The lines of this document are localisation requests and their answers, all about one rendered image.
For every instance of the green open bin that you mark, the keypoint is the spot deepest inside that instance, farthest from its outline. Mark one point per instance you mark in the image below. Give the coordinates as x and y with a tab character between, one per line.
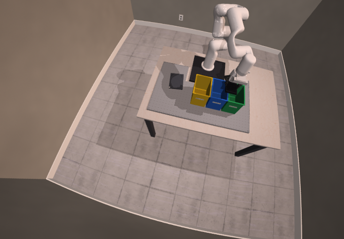
235	102

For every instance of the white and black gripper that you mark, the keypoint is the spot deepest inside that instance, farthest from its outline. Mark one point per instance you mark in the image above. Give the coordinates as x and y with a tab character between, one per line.
229	78

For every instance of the blue bin with label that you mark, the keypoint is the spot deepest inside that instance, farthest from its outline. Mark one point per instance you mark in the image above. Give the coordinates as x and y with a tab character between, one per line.
218	95

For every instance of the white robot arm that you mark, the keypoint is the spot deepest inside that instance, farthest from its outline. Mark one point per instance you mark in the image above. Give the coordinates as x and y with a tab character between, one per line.
235	15

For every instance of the yellow open bin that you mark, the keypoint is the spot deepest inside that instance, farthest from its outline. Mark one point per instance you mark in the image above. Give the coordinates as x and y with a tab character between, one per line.
202	90

